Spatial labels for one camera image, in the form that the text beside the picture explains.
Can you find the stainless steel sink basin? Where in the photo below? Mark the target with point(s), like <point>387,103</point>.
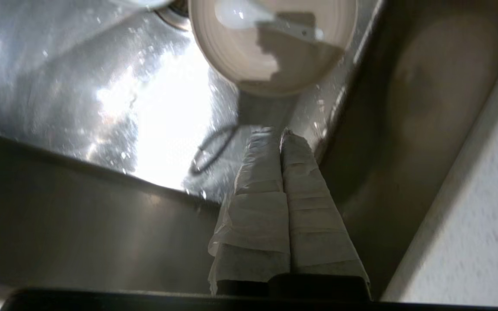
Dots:
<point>80,151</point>

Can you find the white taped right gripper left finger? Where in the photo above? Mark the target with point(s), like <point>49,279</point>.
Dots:
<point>257,216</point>

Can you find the beige round plate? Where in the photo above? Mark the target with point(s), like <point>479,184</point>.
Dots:
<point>249,65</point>

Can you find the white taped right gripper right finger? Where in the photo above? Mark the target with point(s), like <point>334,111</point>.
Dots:
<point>316,224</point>

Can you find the white bowl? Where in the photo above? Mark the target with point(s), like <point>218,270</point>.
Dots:
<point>145,3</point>

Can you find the round metal drain strainer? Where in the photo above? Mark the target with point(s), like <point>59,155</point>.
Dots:
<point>175,15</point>

